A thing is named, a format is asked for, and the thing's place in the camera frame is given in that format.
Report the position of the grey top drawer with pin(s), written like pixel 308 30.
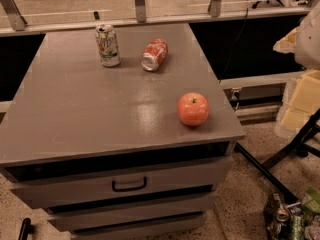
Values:
pixel 97 186

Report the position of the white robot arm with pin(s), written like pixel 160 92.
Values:
pixel 307 44

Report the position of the grey drawer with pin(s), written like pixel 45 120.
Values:
pixel 97 186
pixel 155 227
pixel 134 212

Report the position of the black object bottom left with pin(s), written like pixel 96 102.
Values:
pixel 26 229

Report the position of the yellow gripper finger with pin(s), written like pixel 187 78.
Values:
pixel 301 99
pixel 286 44

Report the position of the grey middle drawer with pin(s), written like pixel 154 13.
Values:
pixel 134 212

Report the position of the pile of snack bags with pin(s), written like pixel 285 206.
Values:
pixel 296 221

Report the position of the white green 7up can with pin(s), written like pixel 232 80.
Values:
pixel 106 39

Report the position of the metal window railing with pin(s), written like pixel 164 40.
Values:
pixel 46 15

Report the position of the black drawer handle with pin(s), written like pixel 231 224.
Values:
pixel 121 187

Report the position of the grey bottom drawer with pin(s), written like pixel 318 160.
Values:
pixel 155 227

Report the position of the red coke can lying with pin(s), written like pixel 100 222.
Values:
pixel 154 54

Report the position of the black metal stand legs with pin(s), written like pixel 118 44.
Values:
pixel 298 146

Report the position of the grey drawer cabinet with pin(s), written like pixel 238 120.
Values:
pixel 74 116

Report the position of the red apple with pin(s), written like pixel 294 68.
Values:
pixel 193 109

